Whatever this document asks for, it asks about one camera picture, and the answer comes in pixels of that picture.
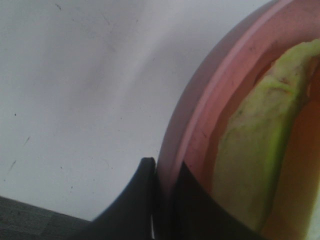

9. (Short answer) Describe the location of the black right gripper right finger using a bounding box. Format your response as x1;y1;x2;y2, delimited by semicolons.
172;163;264;240

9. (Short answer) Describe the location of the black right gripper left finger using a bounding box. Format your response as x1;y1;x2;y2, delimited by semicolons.
69;157;156;240

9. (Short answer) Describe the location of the white bread sandwich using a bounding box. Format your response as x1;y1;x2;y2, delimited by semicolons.
211;39;320;231

